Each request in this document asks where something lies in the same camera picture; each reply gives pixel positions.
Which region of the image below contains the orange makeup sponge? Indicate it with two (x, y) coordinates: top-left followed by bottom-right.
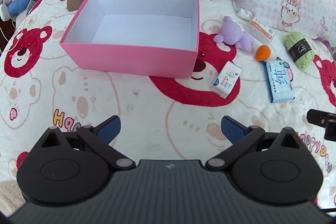
(256, 45), (271, 61)

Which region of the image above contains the clear box with orange label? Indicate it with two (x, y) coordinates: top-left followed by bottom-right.
(247, 17), (277, 43)

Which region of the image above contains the green yarn ball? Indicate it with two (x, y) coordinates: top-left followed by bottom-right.
(283, 31), (315, 71)

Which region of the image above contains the bear printed blanket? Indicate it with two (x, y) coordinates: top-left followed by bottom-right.
(0, 0), (336, 214)

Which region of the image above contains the small white tissue pack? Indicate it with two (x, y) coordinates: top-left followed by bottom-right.
(211, 61), (242, 98)

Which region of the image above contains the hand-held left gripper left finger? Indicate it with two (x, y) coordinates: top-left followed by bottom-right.
(39, 115), (136, 170)

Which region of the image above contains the purple plush bear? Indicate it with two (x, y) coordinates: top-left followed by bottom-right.
(213, 16), (256, 52)

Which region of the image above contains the purple cloth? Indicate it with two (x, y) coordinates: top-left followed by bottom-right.
(316, 37), (336, 56)

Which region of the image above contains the thin white cable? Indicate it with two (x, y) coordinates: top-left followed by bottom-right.
(16, 0), (63, 48)

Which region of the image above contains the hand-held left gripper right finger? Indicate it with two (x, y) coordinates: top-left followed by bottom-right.
(205, 115), (302, 170)

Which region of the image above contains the pink cardboard box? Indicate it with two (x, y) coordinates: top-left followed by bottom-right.
(59, 0), (200, 79)

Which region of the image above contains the blue tissue pack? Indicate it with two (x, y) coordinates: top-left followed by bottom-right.
(261, 58), (296, 103)

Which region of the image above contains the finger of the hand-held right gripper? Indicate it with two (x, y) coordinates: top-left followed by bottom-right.
(307, 109), (336, 141)

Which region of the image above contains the white cloth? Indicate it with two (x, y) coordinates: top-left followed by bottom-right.
(235, 7), (254, 21)

